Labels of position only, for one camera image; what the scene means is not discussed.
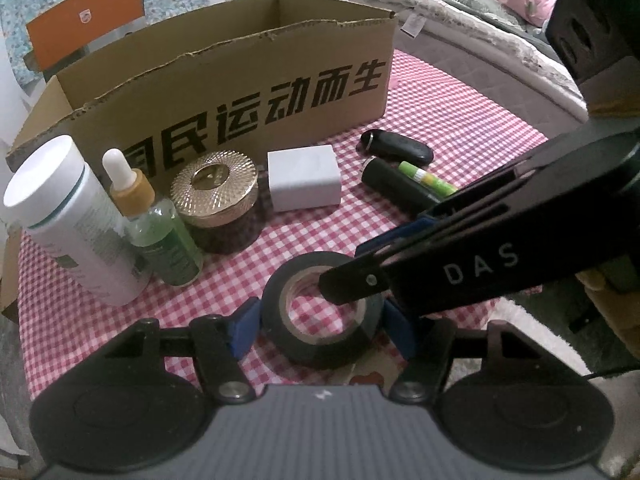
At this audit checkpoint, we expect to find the green glue stick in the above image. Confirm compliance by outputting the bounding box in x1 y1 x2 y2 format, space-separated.
398 161 458 197

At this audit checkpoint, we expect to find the black key fob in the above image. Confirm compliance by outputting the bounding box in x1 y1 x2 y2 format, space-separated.
358 129 435 167

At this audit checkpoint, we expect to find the white capped plastic bottle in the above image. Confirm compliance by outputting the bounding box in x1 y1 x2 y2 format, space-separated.
2 135 151 307

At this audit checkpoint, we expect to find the white charger block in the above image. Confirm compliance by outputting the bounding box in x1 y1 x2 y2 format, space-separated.
266 144 342 212

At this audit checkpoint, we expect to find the black tape roll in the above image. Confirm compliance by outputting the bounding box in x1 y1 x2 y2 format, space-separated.
261 252 385 370

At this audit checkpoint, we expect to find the printed cardboard box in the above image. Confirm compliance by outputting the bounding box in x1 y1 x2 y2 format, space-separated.
0 0 399 323

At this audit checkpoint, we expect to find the bed with bedding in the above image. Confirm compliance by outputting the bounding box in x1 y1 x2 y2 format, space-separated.
350 0 586 96

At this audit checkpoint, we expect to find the gold lid cosmetic jar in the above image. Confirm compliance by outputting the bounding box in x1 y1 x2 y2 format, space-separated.
170 150 260 255

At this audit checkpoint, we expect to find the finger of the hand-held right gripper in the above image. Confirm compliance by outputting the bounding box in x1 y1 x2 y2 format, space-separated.
356 147 551 259
318 200 526 307

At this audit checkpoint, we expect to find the green dropper bottle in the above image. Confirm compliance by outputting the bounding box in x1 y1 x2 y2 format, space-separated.
102 148 205 288

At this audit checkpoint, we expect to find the grey blanket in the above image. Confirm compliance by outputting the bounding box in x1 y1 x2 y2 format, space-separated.
415 0 556 56

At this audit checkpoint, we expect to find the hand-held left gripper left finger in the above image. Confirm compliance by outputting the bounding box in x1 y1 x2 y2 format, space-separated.
102 297 263 406

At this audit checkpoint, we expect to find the pink checked tablecloth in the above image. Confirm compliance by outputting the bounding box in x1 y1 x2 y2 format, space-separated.
17 50 551 401

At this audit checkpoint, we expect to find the orange printed carton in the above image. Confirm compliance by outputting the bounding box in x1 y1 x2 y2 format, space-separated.
25 0 146 71

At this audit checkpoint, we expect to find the grey mattress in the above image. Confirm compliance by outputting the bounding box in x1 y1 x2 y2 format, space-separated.
395 0 591 123

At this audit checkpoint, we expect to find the pink garment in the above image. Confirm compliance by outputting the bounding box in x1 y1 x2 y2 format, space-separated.
496 0 556 26

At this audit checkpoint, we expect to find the black cylinder tube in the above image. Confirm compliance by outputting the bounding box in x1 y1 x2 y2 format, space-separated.
361 158 441 221

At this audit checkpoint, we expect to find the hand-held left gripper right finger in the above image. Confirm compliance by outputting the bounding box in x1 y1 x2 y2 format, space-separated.
382 297 538 406

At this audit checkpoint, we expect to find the white fluffy rug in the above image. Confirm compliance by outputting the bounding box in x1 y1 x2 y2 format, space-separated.
500 300 596 376

